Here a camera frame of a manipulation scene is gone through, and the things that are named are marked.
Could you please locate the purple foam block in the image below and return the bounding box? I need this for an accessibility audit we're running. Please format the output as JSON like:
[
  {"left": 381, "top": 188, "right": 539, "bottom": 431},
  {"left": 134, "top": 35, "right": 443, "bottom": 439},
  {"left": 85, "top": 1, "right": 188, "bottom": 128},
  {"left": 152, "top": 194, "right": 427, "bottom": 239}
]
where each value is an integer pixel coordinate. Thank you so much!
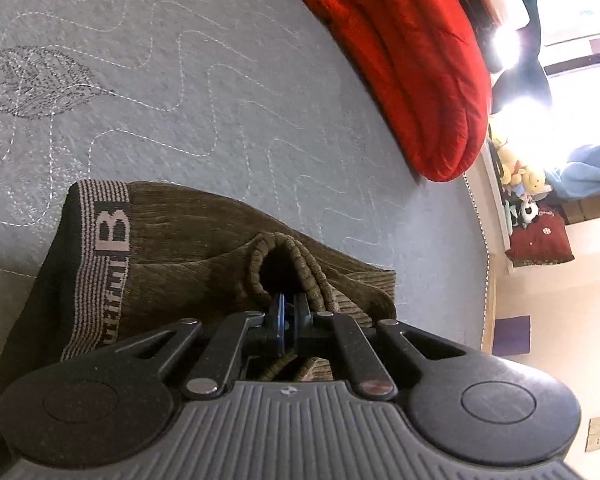
[{"left": 492, "top": 315, "right": 531, "bottom": 356}]

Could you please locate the panda plush toy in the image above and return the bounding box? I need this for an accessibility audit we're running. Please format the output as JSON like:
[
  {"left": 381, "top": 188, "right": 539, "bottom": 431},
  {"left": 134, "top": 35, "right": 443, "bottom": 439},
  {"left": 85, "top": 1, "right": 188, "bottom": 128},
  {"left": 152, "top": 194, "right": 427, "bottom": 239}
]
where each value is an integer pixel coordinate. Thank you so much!
[{"left": 508, "top": 198, "right": 539, "bottom": 229}]

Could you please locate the dark red cushion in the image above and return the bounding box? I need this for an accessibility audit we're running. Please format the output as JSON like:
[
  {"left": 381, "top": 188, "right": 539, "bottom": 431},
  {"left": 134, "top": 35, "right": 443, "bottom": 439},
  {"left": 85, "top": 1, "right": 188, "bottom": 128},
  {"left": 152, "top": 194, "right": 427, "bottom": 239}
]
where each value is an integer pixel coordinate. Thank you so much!
[{"left": 506, "top": 208, "right": 574, "bottom": 268}]

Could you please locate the yellow plush toy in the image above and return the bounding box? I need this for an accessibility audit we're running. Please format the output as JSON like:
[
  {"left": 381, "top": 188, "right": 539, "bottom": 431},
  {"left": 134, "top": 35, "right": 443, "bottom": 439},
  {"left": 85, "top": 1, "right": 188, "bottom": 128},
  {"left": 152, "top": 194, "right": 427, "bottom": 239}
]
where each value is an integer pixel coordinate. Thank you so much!
[{"left": 494, "top": 140, "right": 552, "bottom": 200}]

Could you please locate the red folded quilt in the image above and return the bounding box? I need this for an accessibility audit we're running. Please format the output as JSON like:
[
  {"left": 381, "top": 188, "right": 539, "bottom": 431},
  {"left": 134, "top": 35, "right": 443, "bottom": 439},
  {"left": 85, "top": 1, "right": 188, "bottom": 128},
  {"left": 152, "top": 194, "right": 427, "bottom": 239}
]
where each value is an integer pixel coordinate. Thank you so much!
[{"left": 302, "top": 0, "right": 491, "bottom": 182}]

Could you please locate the wall power outlet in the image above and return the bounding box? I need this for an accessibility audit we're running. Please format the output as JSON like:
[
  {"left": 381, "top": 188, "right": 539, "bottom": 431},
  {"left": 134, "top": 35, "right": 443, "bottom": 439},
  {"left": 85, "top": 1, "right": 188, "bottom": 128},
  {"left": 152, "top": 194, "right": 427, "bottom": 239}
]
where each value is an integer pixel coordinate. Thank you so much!
[{"left": 585, "top": 416, "right": 600, "bottom": 453}]

